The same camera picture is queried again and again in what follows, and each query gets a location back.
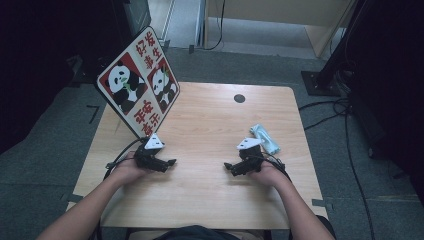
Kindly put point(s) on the black chair armrest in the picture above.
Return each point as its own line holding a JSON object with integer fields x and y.
{"x": 328, "y": 226}

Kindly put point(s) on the grey floor tape mark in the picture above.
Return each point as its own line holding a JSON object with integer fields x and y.
{"x": 71, "y": 197}
{"x": 321, "y": 202}

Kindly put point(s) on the person's dark clothing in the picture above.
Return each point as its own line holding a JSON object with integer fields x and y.
{"x": 196, "y": 233}

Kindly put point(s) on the person's left hand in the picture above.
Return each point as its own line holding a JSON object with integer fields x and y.
{"x": 128, "y": 171}

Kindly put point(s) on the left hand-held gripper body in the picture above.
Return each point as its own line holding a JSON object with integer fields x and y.
{"x": 148, "y": 158}

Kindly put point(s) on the person's right hand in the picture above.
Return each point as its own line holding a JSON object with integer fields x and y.
{"x": 270, "y": 173}

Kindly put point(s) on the black stand base plate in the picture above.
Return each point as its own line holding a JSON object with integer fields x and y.
{"x": 315, "y": 85}

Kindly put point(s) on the black stand pole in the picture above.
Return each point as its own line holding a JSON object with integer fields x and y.
{"x": 343, "y": 43}

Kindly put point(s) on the light blue cloth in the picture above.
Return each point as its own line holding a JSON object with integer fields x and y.
{"x": 265, "y": 138}

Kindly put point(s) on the dark stand base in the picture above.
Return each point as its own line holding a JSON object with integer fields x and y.
{"x": 78, "y": 70}

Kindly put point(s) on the light wooden cabinet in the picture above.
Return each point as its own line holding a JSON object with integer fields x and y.
{"x": 276, "y": 13}

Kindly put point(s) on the dark cabinet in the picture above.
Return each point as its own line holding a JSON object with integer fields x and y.
{"x": 138, "y": 13}

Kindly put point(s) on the panda picture board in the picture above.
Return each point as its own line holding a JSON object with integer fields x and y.
{"x": 138, "y": 83}

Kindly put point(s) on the black floor tape mark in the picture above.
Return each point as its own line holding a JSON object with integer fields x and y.
{"x": 93, "y": 113}

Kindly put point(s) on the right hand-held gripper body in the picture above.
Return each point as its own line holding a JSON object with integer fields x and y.
{"x": 252, "y": 158}

